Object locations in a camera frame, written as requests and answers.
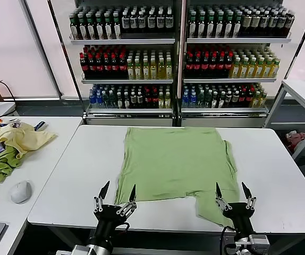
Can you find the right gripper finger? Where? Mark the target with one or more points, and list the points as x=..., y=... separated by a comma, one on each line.
x=246, y=192
x=218, y=192

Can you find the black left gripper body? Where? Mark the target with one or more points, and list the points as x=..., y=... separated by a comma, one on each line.
x=110, y=215

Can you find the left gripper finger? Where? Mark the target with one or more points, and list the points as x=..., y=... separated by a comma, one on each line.
x=105, y=191
x=132, y=194

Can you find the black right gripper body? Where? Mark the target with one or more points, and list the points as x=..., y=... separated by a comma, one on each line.
x=240, y=215

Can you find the light green t-shirt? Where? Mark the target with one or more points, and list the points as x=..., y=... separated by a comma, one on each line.
x=173, y=164

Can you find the pink garment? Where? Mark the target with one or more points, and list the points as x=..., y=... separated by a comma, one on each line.
x=296, y=138

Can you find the white computer mouse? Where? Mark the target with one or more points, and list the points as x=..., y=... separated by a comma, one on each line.
x=21, y=191

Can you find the small dark green bottle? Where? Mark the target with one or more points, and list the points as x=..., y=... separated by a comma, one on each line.
x=208, y=100
x=112, y=101
x=105, y=101
x=201, y=100

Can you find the small blue water bottle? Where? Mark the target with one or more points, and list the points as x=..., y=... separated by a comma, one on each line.
x=193, y=100
x=99, y=101
x=185, y=100
x=92, y=101

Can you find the small dark bottle white cap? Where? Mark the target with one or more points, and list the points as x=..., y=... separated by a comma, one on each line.
x=126, y=101
x=140, y=101
x=228, y=100
x=215, y=100
x=133, y=101
x=235, y=100
x=119, y=101
x=222, y=100

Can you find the small red label cola bottle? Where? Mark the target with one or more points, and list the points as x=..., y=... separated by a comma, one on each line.
x=147, y=101
x=154, y=101
x=249, y=100
x=242, y=100

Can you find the blue white striped item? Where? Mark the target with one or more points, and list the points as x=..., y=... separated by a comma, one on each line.
x=40, y=125

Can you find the small yellow drink bottle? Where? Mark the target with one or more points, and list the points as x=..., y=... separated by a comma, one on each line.
x=256, y=100
x=168, y=101
x=262, y=100
x=161, y=101

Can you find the pale yellow garment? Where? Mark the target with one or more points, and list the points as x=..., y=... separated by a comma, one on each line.
x=27, y=138

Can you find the white printed garment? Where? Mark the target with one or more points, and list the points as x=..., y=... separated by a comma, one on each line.
x=14, y=122

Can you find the white metal side table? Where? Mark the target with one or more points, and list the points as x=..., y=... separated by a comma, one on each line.
x=301, y=89

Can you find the red cap cola bottle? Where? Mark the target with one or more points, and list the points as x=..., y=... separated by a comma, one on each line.
x=229, y=66
x=91, y=67
x=122, y=67
x=197, y=66
x=221, y=66
x=115, y=67
x=107, y=67
x=205, y=66
x=83, y=67
x=189, y=66
x=99, y=67
x=213, y=66

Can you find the green cap white label bottle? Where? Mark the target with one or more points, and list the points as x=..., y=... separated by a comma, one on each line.
x=192, y=26
x=99, y=27
x=219, y=26
x=228, y=26
x=82, y=27
x=108, y=27
x=237, y=26
x=210, y=26
x=201, y=26
x=91, y=27
x=74, y=27
x=117, y=27

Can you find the dark bottle beige label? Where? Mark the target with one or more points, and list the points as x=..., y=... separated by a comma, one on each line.
x=290, y=24
x=246, y=24
x=282, y=24
x=273, y=24
x=255, y=24
x=264, y=24

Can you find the dark bottle white label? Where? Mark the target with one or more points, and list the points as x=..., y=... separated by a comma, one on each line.
x=160, y=22
x=151, y=22
x=142, y=22
x=169, y=22
x=134, y=22
x=126, y=22

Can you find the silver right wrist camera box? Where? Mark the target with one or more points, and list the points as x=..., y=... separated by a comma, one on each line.
x=258, y=241

